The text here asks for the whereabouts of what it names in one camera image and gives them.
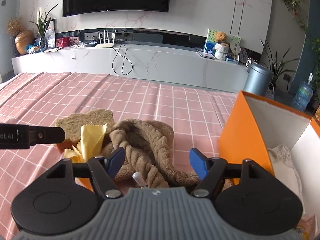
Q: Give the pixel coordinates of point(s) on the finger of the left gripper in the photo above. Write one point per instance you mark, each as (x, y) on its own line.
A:
(45, 135)

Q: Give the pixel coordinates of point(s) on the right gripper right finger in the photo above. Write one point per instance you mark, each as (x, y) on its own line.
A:
(212, 173)

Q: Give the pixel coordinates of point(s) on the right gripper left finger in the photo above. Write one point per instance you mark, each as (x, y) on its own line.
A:
(101, 171)

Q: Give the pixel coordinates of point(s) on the yellow cleaning cloth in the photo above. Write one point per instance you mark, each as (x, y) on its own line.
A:
(90, 144)

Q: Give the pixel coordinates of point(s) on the brown bread-shaped sponge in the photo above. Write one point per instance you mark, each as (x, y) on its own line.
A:
(73, 123)

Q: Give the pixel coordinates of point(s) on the brown braided plush scarf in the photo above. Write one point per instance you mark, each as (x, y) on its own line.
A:
(147, 145)

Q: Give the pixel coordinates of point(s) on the white cotton cloth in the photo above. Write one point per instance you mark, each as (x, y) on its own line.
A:
(284, 169)

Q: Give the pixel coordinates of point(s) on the pink checked tablecloth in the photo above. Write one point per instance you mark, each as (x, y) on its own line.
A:
(196, 116)

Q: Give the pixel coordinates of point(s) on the orange cardboard box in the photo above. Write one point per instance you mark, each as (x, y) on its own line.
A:
(257, 123)

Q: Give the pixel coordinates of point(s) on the red gift box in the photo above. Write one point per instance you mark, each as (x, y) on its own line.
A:
(62, 42)

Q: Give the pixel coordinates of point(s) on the small woven basket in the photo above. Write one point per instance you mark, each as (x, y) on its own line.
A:
(270, 91)

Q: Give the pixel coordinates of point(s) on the golden round vase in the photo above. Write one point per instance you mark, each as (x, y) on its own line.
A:
(23, 39)

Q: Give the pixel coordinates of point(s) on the grey metal trash bin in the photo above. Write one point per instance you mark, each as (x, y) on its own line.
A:
(258, 80)

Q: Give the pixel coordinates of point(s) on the white wifi router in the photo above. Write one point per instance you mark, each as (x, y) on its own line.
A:
(106, 39)

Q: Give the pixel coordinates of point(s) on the white marble TV console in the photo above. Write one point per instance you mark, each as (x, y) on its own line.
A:
(153, 63)

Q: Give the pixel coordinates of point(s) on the potted green grass plant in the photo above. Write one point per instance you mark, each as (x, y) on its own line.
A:
(42, 23)

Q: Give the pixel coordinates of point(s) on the blue water bottle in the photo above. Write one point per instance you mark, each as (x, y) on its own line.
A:
(303, 94)

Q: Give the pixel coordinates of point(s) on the white knitted pot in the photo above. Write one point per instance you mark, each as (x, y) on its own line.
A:
(221, 50)

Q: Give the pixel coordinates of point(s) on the floor plant with long leaves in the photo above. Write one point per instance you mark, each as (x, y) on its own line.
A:
(275, 65)

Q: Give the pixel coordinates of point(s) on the white round hand fan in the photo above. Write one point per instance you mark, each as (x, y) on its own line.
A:
(235, 47)

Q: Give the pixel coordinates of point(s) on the green picture book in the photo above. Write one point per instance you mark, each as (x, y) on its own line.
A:
(209, 46)

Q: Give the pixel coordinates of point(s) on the brown teddy bear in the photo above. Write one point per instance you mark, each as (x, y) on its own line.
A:
(220, 37)

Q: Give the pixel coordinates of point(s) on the ivy on cabinet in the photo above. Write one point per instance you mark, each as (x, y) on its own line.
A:
(316, 51)

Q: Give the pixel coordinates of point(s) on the hanging ivy plant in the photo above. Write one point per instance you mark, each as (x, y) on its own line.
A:
(293, 6)

